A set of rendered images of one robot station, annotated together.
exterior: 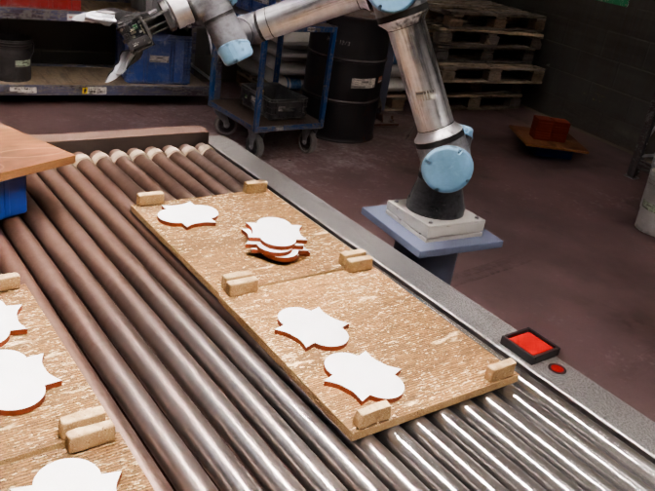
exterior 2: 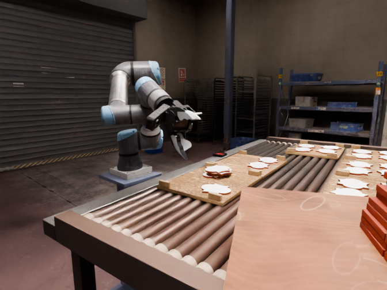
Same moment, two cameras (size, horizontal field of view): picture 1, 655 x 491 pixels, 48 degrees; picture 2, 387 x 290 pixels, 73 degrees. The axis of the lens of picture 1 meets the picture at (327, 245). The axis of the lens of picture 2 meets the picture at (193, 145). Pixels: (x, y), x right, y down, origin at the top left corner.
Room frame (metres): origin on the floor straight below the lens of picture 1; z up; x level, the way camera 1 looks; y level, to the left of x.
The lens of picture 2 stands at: (1.83, 1.33, 1.35)
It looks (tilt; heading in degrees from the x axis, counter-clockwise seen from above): 11 degrees down; 255
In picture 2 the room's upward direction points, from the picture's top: straight up
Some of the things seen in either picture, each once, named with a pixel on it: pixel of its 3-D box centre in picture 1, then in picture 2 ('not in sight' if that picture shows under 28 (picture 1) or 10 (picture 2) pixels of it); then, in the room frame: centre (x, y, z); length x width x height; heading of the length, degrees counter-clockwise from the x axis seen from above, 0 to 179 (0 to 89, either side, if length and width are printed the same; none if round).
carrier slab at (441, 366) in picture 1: (363, 336); (248, 164); (1.10, -0.09, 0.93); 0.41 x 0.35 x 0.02; 39
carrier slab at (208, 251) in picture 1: (246, 236); (212, 182); (1.42, 0.17, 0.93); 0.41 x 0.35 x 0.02; 39
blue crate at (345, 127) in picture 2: not in sight; (346, 126); (-2.46, -2.86, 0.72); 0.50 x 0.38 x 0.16; 116
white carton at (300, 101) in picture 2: not in sight; (306, 101); (-2.01, -3.55, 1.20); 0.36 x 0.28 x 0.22; 111
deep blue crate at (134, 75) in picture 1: (152, 53); not in sight; (5.60, 1.54, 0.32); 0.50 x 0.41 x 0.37; 120
